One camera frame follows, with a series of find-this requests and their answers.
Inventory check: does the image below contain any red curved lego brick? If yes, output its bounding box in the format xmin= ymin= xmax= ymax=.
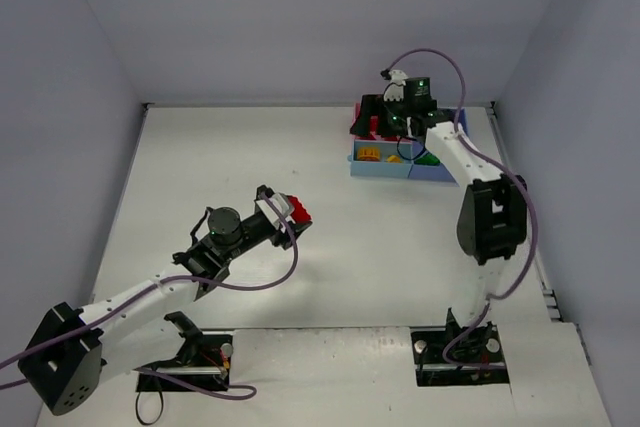
xmin=368 ymin=116 xmax=380 ymax=138

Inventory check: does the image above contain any red green lego stack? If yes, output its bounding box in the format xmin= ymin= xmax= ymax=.
xmin=287 ymin=195 xmax=312 ymax=224

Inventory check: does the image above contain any yellow rounded lego brick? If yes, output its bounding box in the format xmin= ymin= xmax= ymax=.
xmin=356 ymin=146 xmax=381 ymax=162

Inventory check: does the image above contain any green square lego brick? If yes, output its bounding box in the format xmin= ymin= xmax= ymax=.
xmin=414 ymin=153 xmax=441 ymax=167

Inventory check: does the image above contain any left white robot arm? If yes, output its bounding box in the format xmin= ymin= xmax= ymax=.
xmin=17 ymin=186 xmax=313 ymax=416

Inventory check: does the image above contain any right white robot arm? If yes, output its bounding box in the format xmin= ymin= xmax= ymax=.
xmin=350 ymin=69 xmax=533 ymax=327

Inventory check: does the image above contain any pink container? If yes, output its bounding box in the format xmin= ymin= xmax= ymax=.
xmin=349 ymin=96 xmax=407 ymax=142

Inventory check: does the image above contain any light blue container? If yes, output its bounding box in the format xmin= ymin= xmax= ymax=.
xmin=348 ymin=139 xmax=412 ymax=179

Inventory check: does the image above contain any dark blue container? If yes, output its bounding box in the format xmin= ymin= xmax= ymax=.
xmin=408 ymin=108 xmax=468 ymax=183

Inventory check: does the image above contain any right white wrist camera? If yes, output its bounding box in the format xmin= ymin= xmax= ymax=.
xmin=382 ymin=69 xmax=408 ymax=102

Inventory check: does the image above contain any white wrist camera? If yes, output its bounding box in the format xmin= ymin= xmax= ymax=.
xmin=382 ymin=69 xmax=408 ymax=102
xmin=255 ymin=192 xmax=293 ymax=231

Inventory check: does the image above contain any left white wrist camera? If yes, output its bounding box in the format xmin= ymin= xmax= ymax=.
xmin=255 ymin=192 xmax=293 ymax=231

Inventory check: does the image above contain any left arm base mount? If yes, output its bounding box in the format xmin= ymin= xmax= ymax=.
xmin=145 ymin=330 xmax=234 ymax=392

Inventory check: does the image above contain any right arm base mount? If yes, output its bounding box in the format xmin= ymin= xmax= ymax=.
xmin=410 ymin=324 xmax=510 ymax=388

